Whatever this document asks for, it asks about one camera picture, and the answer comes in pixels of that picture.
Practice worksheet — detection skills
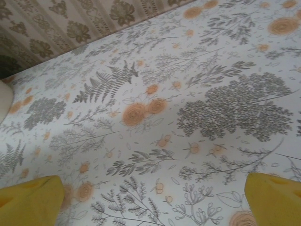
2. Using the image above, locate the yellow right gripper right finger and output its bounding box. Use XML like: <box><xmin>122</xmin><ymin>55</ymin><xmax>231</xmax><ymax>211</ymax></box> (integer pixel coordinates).
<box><xmin>244</xmin><ymin>172</ymin><xmax>301</xmax><ymax>226</ymax></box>

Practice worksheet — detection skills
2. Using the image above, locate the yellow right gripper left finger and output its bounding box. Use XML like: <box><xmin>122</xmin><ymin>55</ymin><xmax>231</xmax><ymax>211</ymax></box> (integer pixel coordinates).
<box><xmin>0</xmin><ymin>175</ymin><xmax>65</xmax><ymax>226</ymax></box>

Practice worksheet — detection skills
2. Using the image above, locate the beige round waste bin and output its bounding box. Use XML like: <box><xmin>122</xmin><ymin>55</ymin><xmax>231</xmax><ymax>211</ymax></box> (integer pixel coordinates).
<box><xmin>0</xmin><ymin>80</ymin><xmax>14</xmax><ymax>124</ymax></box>

